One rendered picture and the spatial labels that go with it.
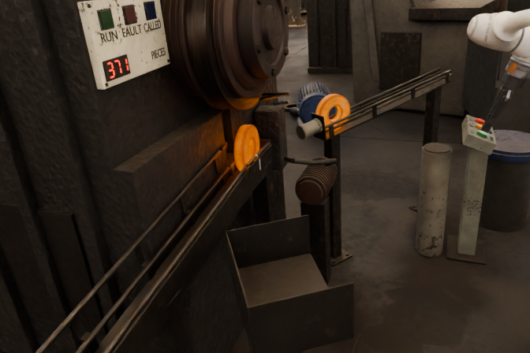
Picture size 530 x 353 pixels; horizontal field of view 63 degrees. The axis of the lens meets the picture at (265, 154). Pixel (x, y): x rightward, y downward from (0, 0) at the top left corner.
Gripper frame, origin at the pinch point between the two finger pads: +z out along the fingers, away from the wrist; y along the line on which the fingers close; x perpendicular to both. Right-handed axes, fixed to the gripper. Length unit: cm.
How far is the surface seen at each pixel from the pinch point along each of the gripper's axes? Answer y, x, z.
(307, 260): 96, -41, 20
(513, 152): -25.4, 20.7, 15.9
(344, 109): 10, -53, 13
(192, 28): 83, -89, -21
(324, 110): 17, -60, 13
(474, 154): -2.5, 1.6, 14.8
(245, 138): 65, -74, 12
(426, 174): 1.5, -11.9, 29.6
